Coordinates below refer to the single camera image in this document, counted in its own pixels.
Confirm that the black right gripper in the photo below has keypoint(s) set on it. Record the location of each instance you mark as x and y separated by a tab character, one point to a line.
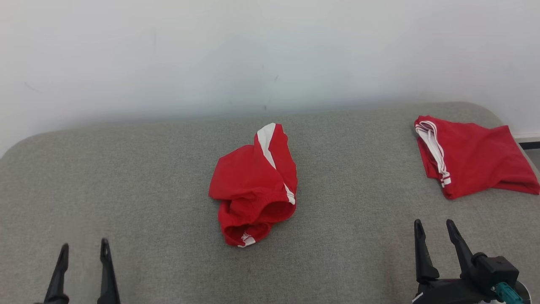
447	293

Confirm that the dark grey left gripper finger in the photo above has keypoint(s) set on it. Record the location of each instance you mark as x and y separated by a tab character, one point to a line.
59	283
107	283

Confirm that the red jersey with white trim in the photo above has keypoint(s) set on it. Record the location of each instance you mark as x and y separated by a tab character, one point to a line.
476	156

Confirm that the red shorts with white stripes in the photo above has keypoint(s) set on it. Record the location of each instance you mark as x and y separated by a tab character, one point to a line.
249	181

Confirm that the white and black baseboard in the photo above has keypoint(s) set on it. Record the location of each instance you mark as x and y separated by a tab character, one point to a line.
527	137

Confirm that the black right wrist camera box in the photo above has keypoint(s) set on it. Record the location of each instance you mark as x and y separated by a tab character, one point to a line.
498	270

